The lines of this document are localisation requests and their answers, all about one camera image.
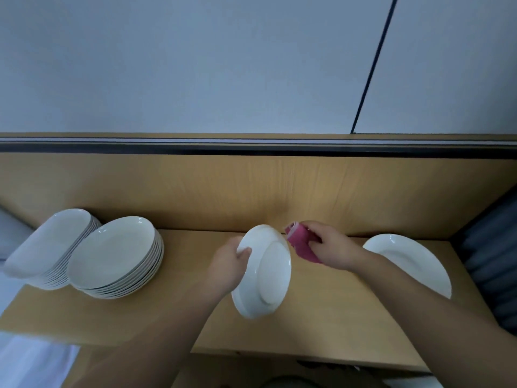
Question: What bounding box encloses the person's left hand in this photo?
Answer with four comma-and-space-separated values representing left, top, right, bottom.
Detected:
204, 235, 252, 301

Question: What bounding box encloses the person's right hand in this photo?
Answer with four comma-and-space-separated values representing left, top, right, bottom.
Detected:
284, 220, 368, 272

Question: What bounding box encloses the pink cleaning cloth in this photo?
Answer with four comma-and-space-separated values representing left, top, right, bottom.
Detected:
286, 222, 323, 264

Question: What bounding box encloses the white glossy round plate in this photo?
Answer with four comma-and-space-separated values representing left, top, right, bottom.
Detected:
231, 224, 292, 320
362, 233, 452, 300

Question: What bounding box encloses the pile of white round plates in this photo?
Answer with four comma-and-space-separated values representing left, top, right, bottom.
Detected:
68, 216, 165, 300

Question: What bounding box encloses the pile of white oblong plates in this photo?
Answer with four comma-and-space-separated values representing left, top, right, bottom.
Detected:
2, 208, 102, 291

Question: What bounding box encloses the person's left forearm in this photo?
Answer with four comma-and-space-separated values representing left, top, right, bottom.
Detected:
73, 282, 235, 388

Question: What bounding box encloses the person's right forearm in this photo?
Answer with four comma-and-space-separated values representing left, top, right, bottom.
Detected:
347, 251, 517, 388

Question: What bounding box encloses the grey curtain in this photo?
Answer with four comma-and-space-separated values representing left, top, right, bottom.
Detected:
452, 190, 517, 332

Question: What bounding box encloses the white bed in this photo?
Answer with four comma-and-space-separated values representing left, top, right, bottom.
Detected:
0, 274, 80, 388

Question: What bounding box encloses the grey upholstered headboard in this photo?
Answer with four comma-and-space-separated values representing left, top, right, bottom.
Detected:
0, 207, 33, 262

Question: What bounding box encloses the black wall rail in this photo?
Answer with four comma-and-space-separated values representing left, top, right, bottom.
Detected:
0, 137, 517, 159

